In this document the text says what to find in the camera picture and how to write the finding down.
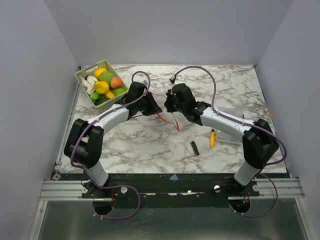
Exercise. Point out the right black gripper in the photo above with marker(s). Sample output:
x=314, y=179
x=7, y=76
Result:
x=172, y=103

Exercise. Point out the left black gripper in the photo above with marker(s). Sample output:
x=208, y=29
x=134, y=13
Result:
x=150, y=111

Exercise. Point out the clear zip top bag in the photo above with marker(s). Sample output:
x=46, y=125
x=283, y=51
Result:
x=161, y=122

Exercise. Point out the small yellow toy pepper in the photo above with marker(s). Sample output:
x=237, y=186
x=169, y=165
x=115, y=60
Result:
x=109, y=94

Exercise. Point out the yellow toy lemon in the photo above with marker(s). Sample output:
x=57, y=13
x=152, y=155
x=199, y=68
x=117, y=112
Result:
x=101, y=87

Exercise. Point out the green toy vegetable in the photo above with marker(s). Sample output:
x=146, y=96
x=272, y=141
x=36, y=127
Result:
x=94, y=96

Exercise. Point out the white toy garlic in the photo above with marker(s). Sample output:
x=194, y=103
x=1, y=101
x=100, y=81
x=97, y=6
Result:
x=88, y=83

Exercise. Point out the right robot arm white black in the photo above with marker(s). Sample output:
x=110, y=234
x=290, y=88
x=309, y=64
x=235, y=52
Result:
x=258, y=141

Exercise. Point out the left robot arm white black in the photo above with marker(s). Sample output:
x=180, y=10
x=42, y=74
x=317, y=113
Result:
x=85, y=140

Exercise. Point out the peach toy fruit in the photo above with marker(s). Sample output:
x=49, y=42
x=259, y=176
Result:
x=116, y=83

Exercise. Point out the black bit holder strip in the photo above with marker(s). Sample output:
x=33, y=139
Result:
x=194, y=148

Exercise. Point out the green toy cabbage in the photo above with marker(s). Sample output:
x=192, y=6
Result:
x=106, y=76

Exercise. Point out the green plastic basket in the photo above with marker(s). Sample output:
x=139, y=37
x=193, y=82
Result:
x=89, y=71

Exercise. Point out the orange toy fruit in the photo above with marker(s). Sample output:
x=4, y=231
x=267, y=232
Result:
x=98, y=72

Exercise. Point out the yellow handle screwdriver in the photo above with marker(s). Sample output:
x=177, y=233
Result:
x=212, y=138

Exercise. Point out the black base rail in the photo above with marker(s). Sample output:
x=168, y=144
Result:
x=169, y=190

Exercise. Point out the aluminium extrusion rail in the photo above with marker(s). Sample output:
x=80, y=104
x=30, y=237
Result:
x=283, y=188

